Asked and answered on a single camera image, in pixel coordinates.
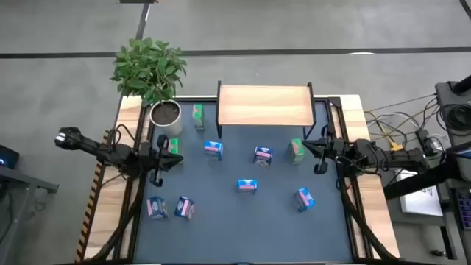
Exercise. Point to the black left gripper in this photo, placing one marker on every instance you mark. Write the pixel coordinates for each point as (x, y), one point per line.
(152, 158)

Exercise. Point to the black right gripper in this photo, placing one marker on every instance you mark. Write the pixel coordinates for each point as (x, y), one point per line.
(336, 151)

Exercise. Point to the green Apple Jacks cereal box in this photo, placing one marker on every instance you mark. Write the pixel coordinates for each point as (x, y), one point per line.
(174, 144)
(198, 116)
(296, 151)

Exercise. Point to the blue Rice Krispies cereal box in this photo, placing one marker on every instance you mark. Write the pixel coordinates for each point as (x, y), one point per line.
(213, 150)
(247, 186)
(304, 199)

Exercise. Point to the blue Frosted Flakes cereal box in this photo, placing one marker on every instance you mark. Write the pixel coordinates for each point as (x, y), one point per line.
(184, 208)
(263, 156)
(157, 208)

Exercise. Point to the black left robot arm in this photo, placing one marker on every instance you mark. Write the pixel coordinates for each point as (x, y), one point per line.
(92, 147)

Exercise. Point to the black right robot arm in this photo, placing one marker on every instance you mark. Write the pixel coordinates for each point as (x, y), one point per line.
(401, 158)

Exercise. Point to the white plant pot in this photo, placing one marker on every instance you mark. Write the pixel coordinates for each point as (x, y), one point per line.
(176, 127)

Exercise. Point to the blue-grey table mat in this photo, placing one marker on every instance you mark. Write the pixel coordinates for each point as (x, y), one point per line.
(228, 228)

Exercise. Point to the green leafy plant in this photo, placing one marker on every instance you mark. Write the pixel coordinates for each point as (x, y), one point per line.
(147, 70)

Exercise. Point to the yellow black hazard strip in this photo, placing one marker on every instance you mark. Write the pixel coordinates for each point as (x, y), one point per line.
(90, 210)

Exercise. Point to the black power adapter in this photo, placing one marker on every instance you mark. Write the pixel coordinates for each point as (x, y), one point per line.
(427, 141)

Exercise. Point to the black diagonal support beam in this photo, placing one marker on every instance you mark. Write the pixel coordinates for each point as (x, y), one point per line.
(423, 178)

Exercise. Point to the white paper box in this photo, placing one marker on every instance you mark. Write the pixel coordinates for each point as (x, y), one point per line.
(421, 198)

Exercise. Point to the black equipment stand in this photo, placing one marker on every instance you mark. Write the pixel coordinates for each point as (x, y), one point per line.
(454, 106)

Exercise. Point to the grey side desk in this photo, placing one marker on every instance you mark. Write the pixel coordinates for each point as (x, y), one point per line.
(22, 184)

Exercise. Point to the dark keyboard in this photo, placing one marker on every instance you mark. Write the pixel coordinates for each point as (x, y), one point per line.
(464, 208)

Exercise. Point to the black device with blue light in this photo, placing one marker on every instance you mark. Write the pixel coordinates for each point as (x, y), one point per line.
(8, 157)

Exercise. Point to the black metal table frame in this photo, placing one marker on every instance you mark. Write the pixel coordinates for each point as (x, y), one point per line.
(195, 100)

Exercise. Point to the wooden shelf with black frame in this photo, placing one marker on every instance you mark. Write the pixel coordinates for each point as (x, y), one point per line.
(265, 105)

